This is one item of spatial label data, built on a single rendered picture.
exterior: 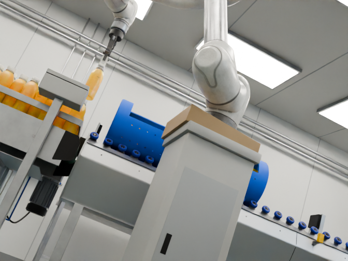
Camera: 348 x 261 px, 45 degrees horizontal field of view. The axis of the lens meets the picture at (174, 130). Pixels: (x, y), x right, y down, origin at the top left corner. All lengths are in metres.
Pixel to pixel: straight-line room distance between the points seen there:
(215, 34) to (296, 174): 5.17
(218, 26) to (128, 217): 1.00
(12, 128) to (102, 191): 0.51
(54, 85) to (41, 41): 4.11
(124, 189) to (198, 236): 0.64
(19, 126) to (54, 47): 4.07
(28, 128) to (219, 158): 0.88
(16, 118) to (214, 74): 0.93
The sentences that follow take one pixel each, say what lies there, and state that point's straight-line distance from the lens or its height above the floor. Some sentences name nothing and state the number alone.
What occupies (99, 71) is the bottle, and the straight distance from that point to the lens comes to 2.19.
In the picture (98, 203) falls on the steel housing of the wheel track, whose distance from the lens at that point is 2.07.
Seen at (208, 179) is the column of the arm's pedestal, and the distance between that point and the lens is 1.55.
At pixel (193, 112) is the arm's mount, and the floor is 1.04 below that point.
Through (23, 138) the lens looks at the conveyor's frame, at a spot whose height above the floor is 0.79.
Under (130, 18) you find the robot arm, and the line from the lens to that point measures 2.35.
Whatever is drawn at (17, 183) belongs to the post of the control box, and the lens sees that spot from 1.85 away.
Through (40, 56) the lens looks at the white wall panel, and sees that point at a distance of 5.93.
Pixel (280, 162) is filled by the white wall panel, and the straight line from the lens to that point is 6.63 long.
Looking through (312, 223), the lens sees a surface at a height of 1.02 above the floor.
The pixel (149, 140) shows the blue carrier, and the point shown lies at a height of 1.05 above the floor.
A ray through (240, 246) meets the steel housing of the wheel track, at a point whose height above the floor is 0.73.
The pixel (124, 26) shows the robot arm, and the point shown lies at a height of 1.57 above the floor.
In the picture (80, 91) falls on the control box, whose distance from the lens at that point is 1.91.
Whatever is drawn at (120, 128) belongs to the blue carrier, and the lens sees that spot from 2.10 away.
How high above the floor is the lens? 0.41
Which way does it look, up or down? 20 degrees up
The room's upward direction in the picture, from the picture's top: 21 degrees clockwise
